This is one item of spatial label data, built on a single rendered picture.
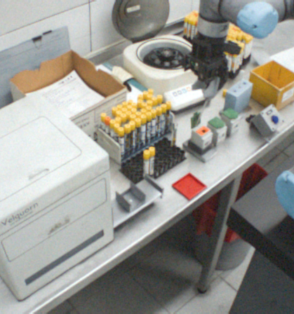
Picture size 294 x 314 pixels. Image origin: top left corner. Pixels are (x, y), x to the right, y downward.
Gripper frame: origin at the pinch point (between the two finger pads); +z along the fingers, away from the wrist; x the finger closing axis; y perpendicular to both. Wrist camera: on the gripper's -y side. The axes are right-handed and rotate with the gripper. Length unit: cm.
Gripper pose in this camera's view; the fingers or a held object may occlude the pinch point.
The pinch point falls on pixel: (209, 94)
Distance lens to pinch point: 118.4
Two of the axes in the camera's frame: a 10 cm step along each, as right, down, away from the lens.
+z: -0.3, 7.1, 7.1
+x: 6.9, 5.3, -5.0
